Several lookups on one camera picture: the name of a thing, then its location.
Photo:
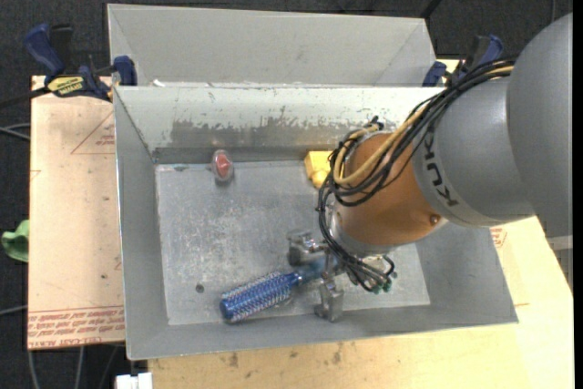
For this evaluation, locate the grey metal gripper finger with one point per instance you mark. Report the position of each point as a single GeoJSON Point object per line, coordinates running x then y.
{"type": "Point", "coordinates": [331, 304]}
{"type": "Point", "coordinates": [300, 252]}

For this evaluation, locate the blue hairbrush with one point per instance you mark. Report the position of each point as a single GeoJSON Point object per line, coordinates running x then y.
{"type": "Point", "coordinates": [259, 296]}

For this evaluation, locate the grey metal bin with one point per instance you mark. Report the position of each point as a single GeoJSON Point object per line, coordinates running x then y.
{"type": "Point", "coordinates": [237, 223]}

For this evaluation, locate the yellow block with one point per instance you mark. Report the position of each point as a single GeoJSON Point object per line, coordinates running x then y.
{"type": "Point", "coordinates": [319, 164]}

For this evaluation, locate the clear glass with red inside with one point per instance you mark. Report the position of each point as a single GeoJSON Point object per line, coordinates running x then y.
{"type": "Point", "coordinates": [222, 166]}

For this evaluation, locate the brown cardboard board, red print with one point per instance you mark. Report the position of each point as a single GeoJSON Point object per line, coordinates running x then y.
{"type": "Point", "coordinates": [73, 205]}

